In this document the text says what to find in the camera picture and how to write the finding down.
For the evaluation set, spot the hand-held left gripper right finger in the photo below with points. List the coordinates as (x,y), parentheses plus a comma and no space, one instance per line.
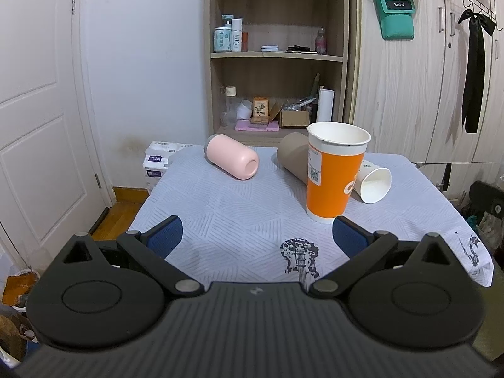
(348,238)

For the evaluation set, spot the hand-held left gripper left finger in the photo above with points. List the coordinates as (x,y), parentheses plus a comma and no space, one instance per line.
(167,238)

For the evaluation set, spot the orange paper cup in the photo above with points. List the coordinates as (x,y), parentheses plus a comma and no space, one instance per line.
(334,183)

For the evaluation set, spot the white paper cup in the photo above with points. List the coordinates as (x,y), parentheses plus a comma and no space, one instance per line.
(376,185)

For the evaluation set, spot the taupe cup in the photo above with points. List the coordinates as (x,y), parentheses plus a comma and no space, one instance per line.
(293,156)

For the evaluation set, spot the pink cup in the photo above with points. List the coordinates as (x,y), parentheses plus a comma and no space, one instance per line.
(230,155)

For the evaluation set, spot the small white cup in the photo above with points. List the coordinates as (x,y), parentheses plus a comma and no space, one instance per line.
(244,109)

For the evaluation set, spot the black door draft stopper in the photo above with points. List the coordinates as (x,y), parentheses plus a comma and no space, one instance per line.
(98,222)

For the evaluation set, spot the white printed tablecloth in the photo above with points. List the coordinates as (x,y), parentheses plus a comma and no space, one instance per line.
(236,212)

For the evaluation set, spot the pack of tissues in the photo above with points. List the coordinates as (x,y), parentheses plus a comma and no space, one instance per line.
(155,161)

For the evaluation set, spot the open cardboard box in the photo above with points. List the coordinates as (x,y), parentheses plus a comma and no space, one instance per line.
(294,119)

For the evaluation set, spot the white paper roll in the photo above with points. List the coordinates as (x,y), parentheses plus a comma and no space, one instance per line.
(326,106)

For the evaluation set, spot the pink flat box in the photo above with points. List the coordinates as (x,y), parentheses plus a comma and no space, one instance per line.
(256,126)

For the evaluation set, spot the dark chair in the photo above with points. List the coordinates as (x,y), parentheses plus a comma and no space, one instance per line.
(486,197)

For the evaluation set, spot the clear bottle with beige cap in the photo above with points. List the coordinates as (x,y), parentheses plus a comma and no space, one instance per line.
(230,104)

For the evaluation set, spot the orange plastic bag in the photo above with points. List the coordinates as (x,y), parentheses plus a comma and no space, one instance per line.
(17,287)

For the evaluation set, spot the floral printed box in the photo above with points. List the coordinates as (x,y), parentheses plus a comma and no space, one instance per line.
(260,107)

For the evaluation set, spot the light wooden wardrobe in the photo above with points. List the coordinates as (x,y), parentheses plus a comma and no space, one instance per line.
(393,86)

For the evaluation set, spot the white door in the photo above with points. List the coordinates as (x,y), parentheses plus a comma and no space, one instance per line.
(39,126)

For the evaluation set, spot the wooden bookshelf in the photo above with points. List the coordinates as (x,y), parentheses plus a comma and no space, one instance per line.
(275,58)

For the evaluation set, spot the black flat item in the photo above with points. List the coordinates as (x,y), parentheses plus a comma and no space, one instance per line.
(301,49)

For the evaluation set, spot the pink glass bottle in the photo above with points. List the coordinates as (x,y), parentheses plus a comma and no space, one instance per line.
(321,43)

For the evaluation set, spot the white round tin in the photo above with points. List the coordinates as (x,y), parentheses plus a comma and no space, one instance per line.
(269,48)

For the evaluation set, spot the teal and white bottle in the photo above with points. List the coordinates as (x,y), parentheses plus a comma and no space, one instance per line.
(222,39)

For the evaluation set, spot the small orange bottle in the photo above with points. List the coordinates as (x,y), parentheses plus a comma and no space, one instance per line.
(245,42)

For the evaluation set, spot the white tube bottle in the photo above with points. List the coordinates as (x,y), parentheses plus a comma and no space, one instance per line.
(236,37)

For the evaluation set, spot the black ribbon bow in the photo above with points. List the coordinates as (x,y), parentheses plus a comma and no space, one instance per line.
(474,67)

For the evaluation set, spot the teal pouch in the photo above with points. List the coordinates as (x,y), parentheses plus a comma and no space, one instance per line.
(395,23)

